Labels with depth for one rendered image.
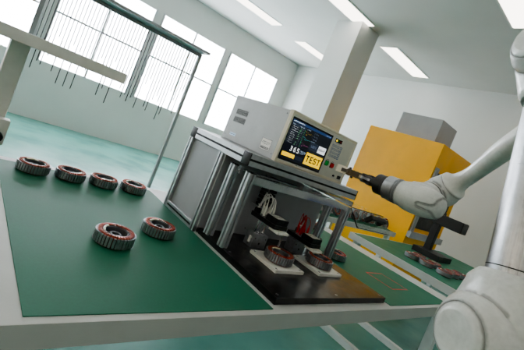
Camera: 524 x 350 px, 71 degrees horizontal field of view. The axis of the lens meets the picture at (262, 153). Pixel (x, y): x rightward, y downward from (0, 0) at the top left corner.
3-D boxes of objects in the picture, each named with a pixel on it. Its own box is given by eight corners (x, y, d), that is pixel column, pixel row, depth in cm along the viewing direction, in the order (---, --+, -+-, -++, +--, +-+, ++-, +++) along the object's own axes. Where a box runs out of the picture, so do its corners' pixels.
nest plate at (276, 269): (302, 275, 133) (304, 272, 133) (274, 273, 123) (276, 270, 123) (277, 255, 144) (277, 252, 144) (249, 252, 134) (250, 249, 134)
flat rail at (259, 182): (347, 210, 168) (349, 205, 168) (248, 183, 127) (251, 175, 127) (345, 210, 169) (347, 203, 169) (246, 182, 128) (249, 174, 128)
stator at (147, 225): (179, 239, 124) (183, 229, 124) (156, 242, 114) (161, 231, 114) (157, 225, 129) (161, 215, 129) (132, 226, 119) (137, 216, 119)
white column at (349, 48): (296, 234, 568) (379, 35, 555) (277, 230, 539) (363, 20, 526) (277, 220, 606) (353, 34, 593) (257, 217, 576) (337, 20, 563)
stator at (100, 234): (135, 241, 108) (139, 230, 108) (128, 256, 97) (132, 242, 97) (97, 229, 106) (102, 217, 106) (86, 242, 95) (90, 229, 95)
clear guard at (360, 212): (389, 235, 146) (394, 221, 146) (357, 228, 131) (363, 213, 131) (329, 204, 171) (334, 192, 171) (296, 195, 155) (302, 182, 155)
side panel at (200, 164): (198, 231, 141) (228, 154, 140) (191, 231, 139) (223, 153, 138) (168, 204, 162) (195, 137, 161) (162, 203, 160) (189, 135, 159)
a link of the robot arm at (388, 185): (401, 206, 131) (387, 200, 136) (410, 182, 131) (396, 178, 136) (388, 202, 126) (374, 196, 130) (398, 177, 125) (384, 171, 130)
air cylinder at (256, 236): (263, 249, 145) (268, 236, 145) (249, 247, 140) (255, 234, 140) (256, 243, 149) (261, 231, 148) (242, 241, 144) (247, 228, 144)
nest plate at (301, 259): (341, 277, 149) (341, 274, 148) (318, 276, 139) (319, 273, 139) (314, 259, 160) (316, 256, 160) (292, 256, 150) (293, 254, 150)
